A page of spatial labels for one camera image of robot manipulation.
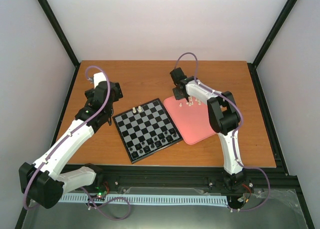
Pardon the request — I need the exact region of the pink plastic tray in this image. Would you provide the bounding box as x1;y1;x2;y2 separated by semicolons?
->
163;96;216;145

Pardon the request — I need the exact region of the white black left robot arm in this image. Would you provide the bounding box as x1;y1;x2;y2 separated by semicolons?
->
18;72;123;209

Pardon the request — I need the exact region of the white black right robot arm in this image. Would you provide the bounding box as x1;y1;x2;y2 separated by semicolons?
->
170;67;245;192

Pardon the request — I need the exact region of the black grey chess board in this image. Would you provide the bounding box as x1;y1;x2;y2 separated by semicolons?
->
112;98;183;164

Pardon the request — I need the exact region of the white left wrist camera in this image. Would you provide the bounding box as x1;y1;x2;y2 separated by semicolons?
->
88;72;107;88

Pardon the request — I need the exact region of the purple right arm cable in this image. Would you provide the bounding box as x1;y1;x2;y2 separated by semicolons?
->
174;52;271;213

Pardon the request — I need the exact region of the right black corner post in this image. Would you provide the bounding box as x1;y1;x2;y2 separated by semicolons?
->
251;0;305;69

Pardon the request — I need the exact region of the black corner post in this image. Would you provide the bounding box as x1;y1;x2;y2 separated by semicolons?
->
31;0;81;69
251;0;305;69

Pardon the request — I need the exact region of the black aluminium frame rail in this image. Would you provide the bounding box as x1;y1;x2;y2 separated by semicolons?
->
98;165;302;194

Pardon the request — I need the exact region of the left black corner post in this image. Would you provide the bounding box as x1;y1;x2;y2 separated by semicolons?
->
31;0;81;69

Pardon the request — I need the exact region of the white slotted cable duct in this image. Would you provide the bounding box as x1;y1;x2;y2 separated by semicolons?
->
59;193;230;207

